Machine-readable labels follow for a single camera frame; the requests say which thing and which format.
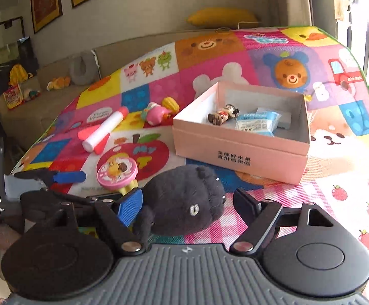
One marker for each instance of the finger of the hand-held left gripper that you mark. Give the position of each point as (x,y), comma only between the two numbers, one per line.
(70,177)
(51,197)

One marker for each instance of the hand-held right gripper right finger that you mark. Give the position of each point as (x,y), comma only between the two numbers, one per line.
(246,206)

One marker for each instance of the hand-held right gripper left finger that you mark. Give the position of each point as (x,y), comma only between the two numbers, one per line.
(128,208)

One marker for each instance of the black plush toy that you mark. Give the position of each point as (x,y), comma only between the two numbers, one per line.
(178,197)

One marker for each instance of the pink cardboard box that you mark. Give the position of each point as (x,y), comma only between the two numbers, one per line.
(235,152)

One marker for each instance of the white foam rocket red fins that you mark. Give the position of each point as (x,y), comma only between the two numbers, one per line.
(103,132)

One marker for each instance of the blue white tissue packet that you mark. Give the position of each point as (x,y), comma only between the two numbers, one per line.
(257,122)

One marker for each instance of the white plastic device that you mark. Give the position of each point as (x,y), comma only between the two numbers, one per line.
(286,120)

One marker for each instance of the small doll figurine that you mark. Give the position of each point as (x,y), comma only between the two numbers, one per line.
(222,114)

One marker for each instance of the pink pig toy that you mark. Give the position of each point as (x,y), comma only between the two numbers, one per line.
(154,114)

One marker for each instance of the yellow corn toy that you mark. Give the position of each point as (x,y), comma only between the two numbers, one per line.
(170,104)

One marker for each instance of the pink printed pouch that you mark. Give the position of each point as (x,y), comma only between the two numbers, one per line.
(12,97)

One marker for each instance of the small colourful toy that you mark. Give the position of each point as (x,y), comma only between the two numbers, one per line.
(31,94)

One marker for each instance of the orange plush toy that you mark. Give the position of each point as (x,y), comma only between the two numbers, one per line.
(58,83)

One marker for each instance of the grey neck pillow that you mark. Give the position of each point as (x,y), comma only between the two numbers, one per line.
(76,70)

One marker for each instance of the dark shelf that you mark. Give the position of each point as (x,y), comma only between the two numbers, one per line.
(0,57)

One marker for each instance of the colourful cartoon play mat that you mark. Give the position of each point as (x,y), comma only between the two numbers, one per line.
(203,70)

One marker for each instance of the yellow pillow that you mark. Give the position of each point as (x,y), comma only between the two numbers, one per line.
(222,17)

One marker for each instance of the beige curtain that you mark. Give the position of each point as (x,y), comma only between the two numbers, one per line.
(298,0)

